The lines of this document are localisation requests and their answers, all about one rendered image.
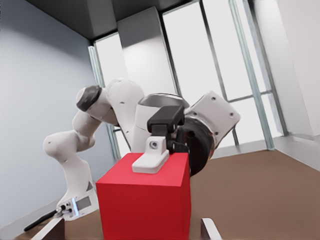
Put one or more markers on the right gripper pale right finger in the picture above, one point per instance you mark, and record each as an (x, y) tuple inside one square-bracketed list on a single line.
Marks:
[(211, 230)]

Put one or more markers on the right gripper pale left finger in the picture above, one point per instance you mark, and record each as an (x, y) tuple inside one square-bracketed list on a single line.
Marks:
[(53, 228)]

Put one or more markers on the silver frame post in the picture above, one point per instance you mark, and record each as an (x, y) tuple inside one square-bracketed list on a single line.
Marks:
[(101, 82), (268, 75), (252, 75)]

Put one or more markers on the pale finger of the left gripper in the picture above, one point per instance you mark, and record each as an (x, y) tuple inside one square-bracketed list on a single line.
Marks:
[(150, 160), (178, 147)]

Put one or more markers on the red wooden cube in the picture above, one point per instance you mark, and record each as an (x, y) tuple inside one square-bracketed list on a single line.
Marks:
[(145, 207)]

